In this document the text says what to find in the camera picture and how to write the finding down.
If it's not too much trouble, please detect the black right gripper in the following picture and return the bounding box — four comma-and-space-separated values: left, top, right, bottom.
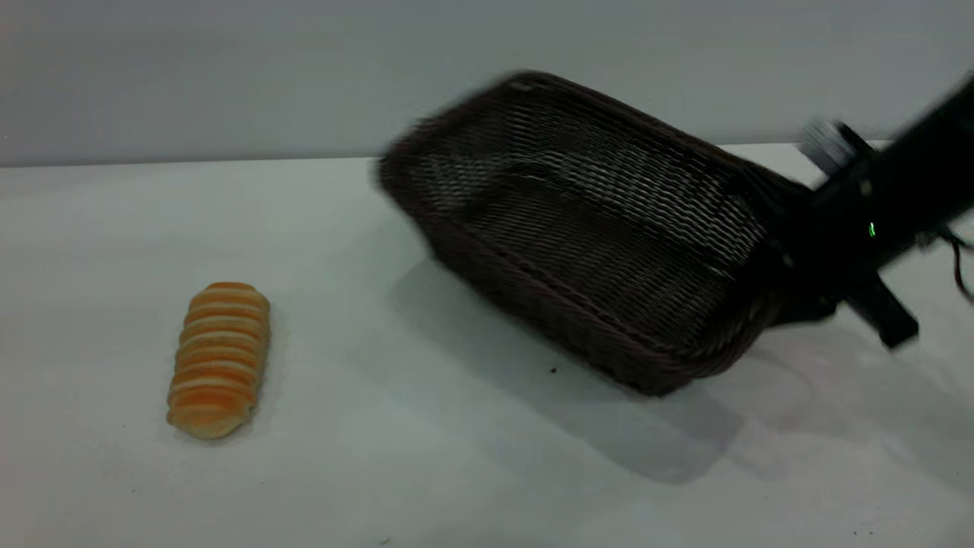
765, 156, 920, 350

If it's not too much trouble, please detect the dark brown wicker basket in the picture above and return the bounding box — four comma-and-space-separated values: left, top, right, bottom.
376, 71, 809, 397

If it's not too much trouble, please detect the orange striped bread roll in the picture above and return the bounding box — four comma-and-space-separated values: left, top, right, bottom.
166, 282, 272, 441

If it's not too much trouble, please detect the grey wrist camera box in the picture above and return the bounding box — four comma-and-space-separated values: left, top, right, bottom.
799, 120, 876, 180

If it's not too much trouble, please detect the thin black cable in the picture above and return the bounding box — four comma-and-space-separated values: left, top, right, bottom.
934, 227, 974, 302

